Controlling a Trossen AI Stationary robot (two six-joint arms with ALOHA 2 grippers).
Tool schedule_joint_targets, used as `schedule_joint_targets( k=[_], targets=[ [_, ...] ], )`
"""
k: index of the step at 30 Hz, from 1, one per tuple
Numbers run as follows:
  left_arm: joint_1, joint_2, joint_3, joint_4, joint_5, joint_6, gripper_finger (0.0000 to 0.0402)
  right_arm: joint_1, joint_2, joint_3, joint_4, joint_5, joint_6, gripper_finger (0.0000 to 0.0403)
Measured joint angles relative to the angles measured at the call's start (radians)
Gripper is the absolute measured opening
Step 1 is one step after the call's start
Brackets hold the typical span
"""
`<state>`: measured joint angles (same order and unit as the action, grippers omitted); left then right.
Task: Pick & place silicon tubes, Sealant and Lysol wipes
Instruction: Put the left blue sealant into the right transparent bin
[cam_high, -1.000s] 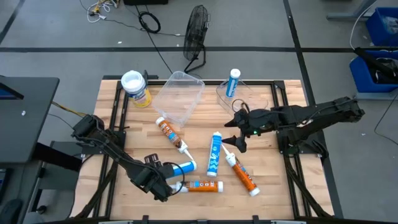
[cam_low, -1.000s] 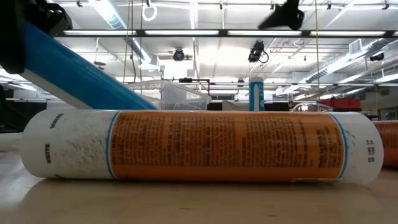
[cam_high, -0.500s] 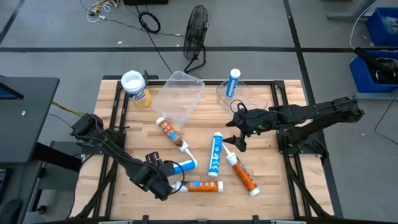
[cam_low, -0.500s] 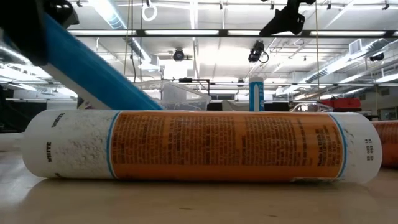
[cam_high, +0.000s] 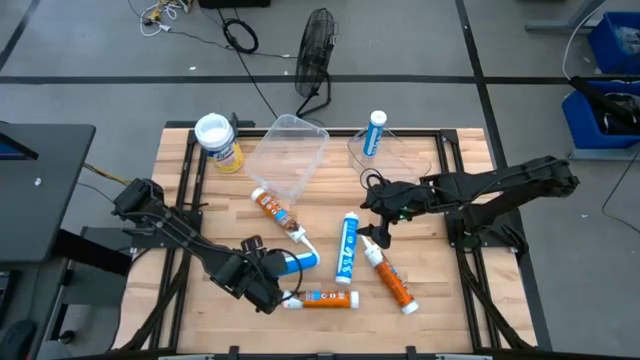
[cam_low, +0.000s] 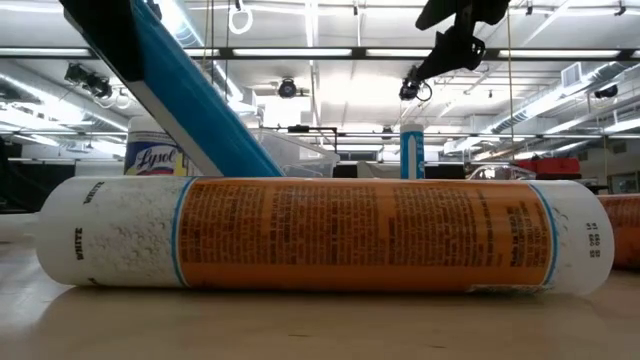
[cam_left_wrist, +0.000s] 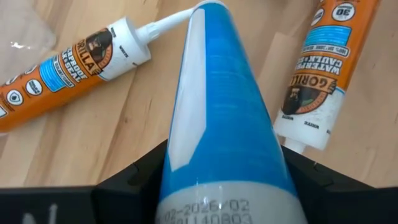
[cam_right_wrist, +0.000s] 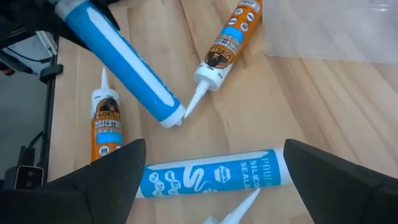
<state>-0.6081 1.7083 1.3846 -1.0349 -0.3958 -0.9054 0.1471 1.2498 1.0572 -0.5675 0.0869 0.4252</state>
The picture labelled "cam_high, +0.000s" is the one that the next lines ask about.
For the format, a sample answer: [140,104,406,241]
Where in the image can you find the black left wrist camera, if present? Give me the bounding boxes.
[241,233,265,257]

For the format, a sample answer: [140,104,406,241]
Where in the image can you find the black aluminium table frame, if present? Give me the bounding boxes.
[117,119,539,360]

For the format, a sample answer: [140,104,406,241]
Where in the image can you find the black left wrist camera cable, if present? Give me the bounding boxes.
[263,247,305,304]

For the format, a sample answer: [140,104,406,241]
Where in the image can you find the blue screen tablet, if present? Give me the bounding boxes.
[0,133,40,162]

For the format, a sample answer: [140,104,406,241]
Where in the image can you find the yellow Lysol wipes canister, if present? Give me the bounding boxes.
[193,112,246,175]

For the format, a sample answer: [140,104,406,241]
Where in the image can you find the black case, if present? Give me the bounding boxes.
[198,0,272,9]

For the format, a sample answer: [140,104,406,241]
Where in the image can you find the blue storage bin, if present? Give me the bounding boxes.
[561,79,640,151]
[588,10,640,76]

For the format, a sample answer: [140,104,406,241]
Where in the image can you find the clear plastic bin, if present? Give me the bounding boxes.
[347,127,434,186]
[243,113,331,207]

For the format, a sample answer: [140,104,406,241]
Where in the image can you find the black floor fan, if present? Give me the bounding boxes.
[293,7,339,119]

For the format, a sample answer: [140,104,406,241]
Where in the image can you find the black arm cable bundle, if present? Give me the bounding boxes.
[457,252,531,351]
[119,247,194,351]

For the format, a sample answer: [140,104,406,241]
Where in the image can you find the black equipment pile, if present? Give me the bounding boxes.
[569,74,640,136]

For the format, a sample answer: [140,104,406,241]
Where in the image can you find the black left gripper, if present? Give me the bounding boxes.
[239,249,290,316]

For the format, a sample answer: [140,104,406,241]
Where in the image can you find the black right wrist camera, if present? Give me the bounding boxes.
[370,179,399,202]

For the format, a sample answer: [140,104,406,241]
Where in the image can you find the black coiled cable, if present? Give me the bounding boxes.
[221,17,260,55]

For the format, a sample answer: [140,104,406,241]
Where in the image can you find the brown orange sealant tube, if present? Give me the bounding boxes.
[249,187,322,265]

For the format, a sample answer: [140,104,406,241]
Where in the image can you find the black desk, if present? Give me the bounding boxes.
[0,119,96,266]

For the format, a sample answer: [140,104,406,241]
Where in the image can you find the blue silicone tube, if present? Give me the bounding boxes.
[361,109,389,159]
[276,249,321,278]
[333,211,361,286]

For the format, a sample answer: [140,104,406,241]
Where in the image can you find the white cable bundle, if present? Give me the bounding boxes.
[138,0,194,39]

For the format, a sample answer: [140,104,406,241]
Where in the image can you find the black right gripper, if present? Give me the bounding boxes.
[356,180,432,250]

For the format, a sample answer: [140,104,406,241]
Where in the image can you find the yellow black cable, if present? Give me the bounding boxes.
[82,162,130,187]

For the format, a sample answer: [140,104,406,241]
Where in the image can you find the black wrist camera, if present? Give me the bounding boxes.
[370,179,399,202]
[241,233,265,257]

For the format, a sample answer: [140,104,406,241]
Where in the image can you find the grey desk base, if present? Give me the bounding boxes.
[524,0,609,35]

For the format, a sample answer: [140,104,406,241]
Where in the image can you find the long black floor cable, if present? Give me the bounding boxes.
[214,7,281,121]

